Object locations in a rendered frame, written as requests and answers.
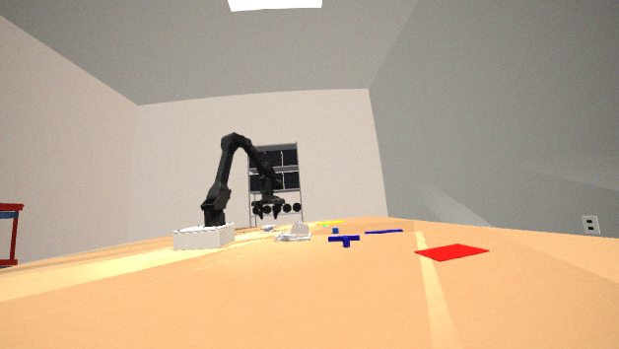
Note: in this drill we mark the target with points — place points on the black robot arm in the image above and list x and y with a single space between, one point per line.
219 194

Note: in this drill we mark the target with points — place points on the red flat square pad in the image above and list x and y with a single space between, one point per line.
453 251

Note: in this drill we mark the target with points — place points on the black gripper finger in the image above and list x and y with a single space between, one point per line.
260 211
275 210

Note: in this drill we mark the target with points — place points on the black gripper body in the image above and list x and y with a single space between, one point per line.
267 195

